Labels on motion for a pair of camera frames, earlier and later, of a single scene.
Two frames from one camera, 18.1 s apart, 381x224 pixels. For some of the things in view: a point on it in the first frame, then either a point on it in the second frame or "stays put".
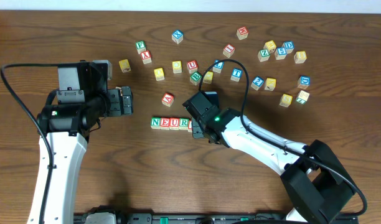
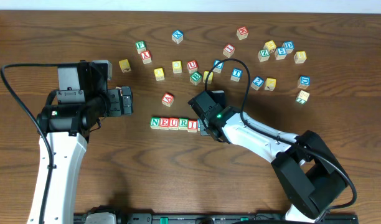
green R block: x=183 y=124 stays put
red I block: x=190 y=126 stays put
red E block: x=164 y=123 stays put
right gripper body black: x=197 y=129 -> x=206 y=125
